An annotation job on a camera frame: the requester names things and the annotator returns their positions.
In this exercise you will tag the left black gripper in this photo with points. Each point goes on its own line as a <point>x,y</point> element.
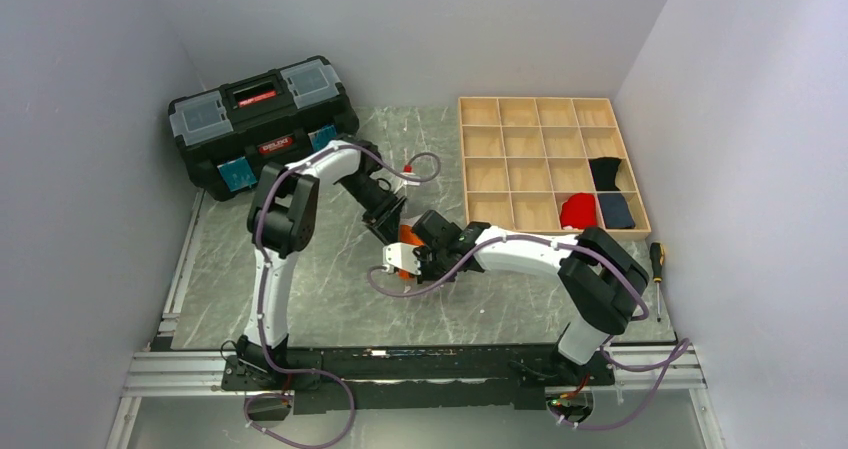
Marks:
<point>387,216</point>

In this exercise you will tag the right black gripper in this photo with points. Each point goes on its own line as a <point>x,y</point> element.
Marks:
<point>425,276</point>

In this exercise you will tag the orange underwear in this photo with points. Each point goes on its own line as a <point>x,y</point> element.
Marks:
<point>408,237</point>

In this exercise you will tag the wooden compartment tray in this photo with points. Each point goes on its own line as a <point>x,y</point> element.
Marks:
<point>523,156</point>

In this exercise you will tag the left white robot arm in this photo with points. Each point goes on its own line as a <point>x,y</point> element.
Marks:
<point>282,222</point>

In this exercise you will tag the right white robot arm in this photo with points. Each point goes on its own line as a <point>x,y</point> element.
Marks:
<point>600,277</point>

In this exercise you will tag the red rolled underwear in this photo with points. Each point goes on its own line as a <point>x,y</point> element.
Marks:
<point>578,212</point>

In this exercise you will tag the dark blue rolled underwear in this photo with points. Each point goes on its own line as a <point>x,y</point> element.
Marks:
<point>615,211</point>

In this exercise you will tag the black rolled underwear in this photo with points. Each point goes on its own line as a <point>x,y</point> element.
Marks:
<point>604,172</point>

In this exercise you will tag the black plastic toolbox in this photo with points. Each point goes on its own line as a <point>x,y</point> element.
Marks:
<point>226,135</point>

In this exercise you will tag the yellow black screwdriver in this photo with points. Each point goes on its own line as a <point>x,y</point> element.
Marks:
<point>657,259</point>

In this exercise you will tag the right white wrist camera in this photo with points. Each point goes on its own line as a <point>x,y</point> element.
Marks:
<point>401,256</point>

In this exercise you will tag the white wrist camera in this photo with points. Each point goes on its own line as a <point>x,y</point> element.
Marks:
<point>408,177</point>
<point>401,256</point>

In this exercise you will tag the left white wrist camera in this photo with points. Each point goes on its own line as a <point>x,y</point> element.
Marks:
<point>408,177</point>

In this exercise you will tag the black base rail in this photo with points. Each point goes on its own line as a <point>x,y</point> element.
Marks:
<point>521,376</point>

